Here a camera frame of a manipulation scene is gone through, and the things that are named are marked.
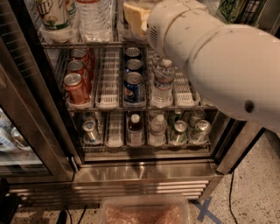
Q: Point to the back red soda can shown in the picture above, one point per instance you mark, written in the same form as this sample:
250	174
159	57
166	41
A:
85	55

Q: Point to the blue pepsi can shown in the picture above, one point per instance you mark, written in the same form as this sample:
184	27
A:
134	65
133	87
132	53

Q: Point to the green 7up bottle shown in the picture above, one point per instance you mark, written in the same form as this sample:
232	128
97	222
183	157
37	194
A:
53	14

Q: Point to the front blue pepsi can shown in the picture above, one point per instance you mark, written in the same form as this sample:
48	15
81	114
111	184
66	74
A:
133	87

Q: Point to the left green can bottom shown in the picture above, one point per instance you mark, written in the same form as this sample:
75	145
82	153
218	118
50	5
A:
178	132

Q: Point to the clear water bottle top shelf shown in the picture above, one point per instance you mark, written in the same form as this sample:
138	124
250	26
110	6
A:
95	20

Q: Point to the red soda can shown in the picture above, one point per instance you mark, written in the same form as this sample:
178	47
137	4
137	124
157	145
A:
85	55
76	88
79	67

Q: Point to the clear plastic bin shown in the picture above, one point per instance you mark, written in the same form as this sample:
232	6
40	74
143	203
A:
145	209

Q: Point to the empty white shelf tray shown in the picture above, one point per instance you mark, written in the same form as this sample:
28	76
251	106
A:
107	96

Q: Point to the dark juice bottle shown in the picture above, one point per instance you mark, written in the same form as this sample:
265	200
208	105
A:
135	131

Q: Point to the silver can bottom shelf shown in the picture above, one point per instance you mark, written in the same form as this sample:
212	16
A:
91	131

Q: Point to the water bottle middle shelf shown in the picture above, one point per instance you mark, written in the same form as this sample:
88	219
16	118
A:
164	75

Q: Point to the middle blue pepsi can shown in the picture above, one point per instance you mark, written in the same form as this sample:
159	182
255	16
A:
134	65

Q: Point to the back blue pepsi can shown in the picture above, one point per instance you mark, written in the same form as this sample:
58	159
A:
132	53

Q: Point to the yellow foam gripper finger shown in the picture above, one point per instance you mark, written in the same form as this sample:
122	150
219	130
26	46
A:
137	13

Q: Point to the middle red soda can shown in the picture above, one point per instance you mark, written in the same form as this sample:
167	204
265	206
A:
79	67

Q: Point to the water bottle bottom shelf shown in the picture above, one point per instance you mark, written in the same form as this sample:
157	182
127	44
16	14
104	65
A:
158	126

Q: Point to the glass fridge door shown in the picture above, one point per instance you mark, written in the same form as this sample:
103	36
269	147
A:
31	100

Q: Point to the green tall can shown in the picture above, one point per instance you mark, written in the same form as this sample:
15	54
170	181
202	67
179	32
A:
244	12

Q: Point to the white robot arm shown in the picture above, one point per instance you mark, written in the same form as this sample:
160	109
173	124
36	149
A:
234	66

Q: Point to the steel fridge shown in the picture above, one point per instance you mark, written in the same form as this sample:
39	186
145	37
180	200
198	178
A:
101	172

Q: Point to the front red soda can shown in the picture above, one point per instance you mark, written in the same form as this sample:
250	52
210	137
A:
76	88

